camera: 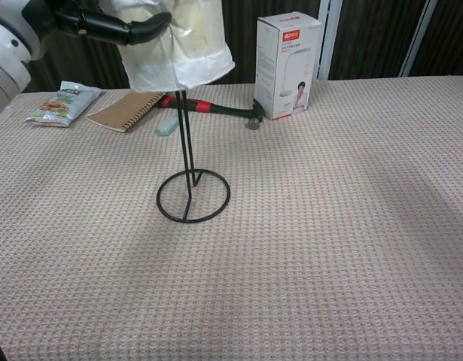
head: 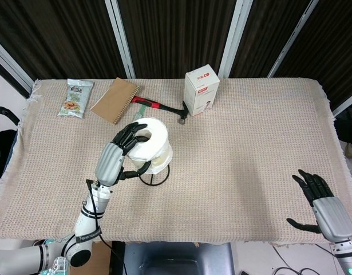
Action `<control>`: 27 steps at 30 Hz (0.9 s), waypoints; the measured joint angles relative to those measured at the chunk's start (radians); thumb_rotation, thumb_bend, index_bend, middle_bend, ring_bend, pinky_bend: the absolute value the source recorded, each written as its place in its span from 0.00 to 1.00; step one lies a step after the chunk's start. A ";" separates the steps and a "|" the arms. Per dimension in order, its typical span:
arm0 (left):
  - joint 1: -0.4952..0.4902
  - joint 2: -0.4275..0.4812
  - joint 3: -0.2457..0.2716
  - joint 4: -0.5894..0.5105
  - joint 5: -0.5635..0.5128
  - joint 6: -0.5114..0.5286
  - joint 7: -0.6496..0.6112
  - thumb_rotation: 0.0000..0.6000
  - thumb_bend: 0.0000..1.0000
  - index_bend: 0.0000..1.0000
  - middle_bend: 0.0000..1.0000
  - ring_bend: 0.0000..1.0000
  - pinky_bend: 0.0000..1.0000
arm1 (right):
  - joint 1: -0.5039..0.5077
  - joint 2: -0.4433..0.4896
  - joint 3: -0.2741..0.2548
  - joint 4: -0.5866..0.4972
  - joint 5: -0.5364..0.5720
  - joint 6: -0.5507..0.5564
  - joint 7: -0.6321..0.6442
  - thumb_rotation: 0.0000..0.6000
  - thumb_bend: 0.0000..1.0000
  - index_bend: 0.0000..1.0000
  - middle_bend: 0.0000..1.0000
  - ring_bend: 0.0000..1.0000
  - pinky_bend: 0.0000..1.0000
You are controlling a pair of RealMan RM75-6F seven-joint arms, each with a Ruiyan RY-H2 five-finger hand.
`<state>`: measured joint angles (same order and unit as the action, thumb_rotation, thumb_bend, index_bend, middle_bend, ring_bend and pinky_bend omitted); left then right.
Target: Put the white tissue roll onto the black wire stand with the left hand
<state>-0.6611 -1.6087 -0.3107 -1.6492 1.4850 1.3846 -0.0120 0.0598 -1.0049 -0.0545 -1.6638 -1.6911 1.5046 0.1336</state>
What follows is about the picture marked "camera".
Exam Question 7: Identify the white paper towel roll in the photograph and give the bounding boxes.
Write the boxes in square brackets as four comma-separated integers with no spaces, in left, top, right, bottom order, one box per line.
[98,0,236,93]

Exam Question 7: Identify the red and black hammer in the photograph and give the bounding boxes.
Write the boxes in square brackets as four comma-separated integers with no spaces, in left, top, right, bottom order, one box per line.
[157,95,264,132]

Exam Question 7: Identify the mint green scrub brush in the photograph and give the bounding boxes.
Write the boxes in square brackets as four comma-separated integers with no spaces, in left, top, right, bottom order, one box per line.
[154,114,180,137]

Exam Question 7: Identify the beige woven tablecloth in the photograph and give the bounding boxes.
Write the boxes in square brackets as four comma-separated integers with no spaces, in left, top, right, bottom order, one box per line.
[0,76,463,361]

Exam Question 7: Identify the white desk lamp box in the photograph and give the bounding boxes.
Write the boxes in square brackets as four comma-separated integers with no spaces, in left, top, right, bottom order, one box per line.
[254,11,323,121]

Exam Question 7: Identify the brown spiral notebook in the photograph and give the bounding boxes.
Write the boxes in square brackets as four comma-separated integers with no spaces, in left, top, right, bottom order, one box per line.
[86,90,166,133]

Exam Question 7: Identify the snack bag with nuts print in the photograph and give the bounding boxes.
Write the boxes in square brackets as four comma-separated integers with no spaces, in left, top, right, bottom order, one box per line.
[23,80,104,129]

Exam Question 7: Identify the black wire towel holder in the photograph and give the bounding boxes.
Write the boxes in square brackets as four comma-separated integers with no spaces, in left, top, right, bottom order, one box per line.
[156,87,231,223]

